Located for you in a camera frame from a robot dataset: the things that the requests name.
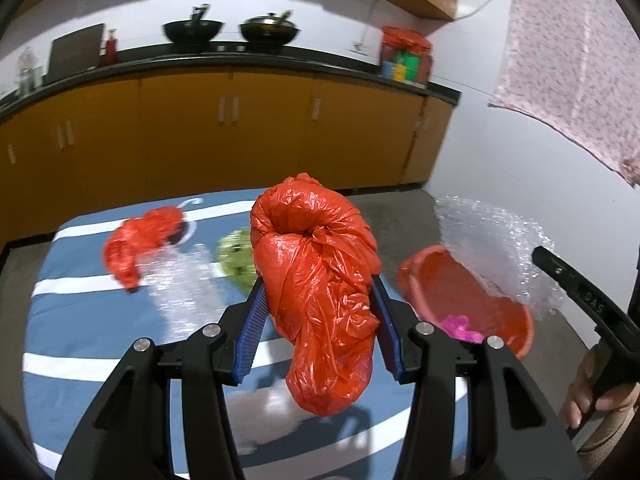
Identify person's right hand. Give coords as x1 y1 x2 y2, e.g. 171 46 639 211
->
559 345 640 431

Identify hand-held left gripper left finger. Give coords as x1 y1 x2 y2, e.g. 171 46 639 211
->
55 277 268 480

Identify red plastic basket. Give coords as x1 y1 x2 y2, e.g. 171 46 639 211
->
397 245 535 361

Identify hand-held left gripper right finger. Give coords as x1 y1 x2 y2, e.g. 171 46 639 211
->
370 275 586 480

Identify glass jar with plastic bag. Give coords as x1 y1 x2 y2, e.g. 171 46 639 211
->
17 47 43 96

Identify grey wall cable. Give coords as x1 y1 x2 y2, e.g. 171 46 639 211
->
359 0 511 48

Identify pink patterned curtain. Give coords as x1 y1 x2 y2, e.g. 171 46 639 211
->
487 0 640 186

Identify red bottle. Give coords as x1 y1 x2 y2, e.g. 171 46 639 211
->
102 27 120 65

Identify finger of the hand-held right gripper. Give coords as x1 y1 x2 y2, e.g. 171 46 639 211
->
531 246 577 295

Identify black wok with lid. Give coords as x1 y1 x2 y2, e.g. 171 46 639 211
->
238 10 302 47

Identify large red plastic bag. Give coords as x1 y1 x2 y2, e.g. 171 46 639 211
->
249 172 382 418

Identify dark wooden cutting board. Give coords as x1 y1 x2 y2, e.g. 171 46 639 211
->
46 22 107 78

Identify large bubble wrap sheet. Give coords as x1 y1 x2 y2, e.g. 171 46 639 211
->
434 194 566 321

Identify light green plastic bag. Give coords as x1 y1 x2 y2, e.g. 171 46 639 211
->
217 227 261 293

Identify red bag over containers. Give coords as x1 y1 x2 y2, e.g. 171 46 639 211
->
380 26 433 86

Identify blue striped table cloth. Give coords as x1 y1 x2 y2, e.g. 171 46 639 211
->
22 195 471 480

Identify green packet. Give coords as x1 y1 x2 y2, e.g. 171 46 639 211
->
397 52 420 82

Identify black kitchen countertop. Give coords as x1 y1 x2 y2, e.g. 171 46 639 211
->
0 40 462 121

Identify pink plastic bag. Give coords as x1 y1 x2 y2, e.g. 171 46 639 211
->
440 314 486 345

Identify wooden base cabinet row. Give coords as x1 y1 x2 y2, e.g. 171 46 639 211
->
0 67 453 246

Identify small bubble wrap sheet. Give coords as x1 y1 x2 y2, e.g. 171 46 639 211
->
145 245 236 331

